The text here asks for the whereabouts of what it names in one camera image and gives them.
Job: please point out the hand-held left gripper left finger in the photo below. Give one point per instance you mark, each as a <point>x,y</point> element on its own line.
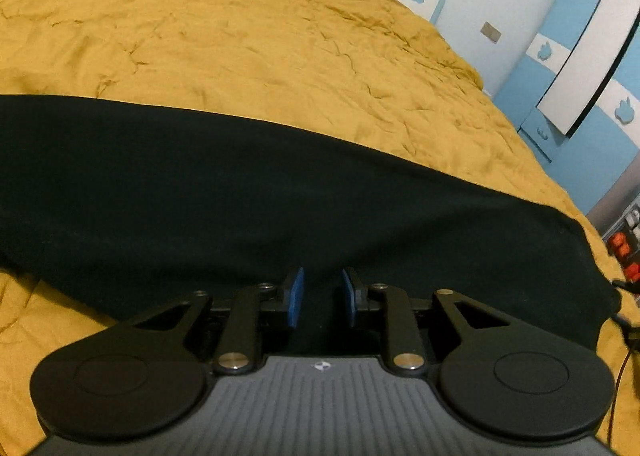
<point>296,298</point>

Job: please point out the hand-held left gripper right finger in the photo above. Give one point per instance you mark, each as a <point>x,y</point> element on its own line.
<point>348,298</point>

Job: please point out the blue and white wardrobe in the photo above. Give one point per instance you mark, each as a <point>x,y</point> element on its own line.
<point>565,35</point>

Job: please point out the shelf with orange boxes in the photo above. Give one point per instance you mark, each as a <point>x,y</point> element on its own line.
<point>625,246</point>

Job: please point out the black pants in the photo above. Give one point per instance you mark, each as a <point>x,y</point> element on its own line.
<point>250,196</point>

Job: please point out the beige wall switch plate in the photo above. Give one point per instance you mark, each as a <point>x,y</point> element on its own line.
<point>491,32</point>

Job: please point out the mustard yellow bedsheet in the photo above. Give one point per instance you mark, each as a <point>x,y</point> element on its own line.
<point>240,40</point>

